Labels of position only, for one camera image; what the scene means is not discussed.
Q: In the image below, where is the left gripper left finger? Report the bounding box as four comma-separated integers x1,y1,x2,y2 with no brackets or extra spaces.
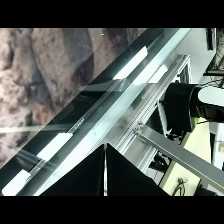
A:
41,143,106,197

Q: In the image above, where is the silver frame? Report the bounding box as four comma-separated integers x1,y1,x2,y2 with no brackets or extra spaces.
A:
33,53,224,197

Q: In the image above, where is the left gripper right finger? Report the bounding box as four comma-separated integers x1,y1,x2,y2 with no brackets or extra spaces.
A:
105,142,170,197

